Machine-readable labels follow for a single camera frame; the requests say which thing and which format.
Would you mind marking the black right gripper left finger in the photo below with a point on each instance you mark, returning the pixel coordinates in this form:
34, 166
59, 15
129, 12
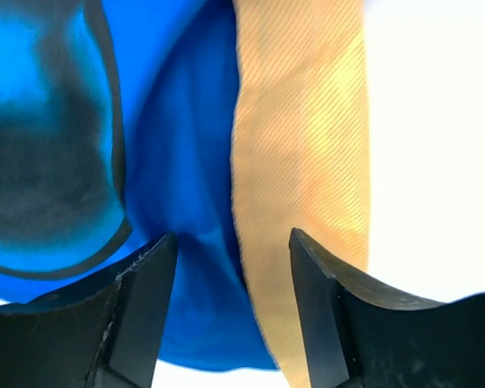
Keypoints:
104, 330

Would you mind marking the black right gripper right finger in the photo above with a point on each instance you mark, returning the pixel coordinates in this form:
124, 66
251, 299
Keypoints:
360, 332

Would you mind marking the yellow printed pillowcase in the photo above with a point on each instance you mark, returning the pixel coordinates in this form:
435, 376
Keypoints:
300, 153

